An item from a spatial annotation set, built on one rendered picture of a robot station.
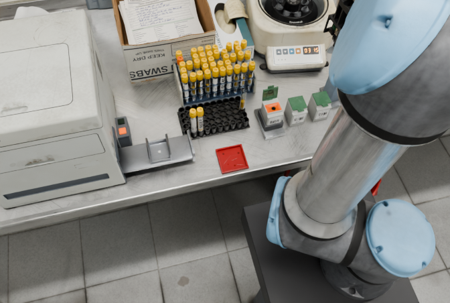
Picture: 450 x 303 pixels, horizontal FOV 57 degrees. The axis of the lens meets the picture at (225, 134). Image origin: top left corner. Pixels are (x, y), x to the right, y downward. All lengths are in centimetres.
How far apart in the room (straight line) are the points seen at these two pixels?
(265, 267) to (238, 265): 97
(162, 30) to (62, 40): 39
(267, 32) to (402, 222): 64
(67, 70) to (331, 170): 53
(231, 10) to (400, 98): 90
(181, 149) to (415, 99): 71
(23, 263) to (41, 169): 111
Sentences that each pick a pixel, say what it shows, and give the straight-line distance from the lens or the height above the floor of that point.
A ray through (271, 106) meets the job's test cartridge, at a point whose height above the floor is 95.
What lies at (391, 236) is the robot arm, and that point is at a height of 117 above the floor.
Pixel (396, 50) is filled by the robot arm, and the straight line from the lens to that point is 33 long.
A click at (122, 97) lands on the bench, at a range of 115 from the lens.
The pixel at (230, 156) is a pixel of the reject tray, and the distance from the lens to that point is 103.
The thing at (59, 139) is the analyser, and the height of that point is 112.
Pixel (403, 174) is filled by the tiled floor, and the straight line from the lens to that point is 219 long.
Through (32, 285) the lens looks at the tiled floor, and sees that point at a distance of 195.
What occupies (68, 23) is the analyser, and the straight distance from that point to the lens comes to 92.
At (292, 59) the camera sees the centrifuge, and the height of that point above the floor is 92.
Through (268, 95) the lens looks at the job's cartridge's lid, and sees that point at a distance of 103.
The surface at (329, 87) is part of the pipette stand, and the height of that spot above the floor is 93.
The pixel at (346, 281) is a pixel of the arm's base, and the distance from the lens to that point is 85.
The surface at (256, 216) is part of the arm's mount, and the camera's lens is 89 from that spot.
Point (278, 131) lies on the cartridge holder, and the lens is 106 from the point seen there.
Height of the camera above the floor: 178
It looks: 59 degrees down
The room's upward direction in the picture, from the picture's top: 4 degrees clockwise
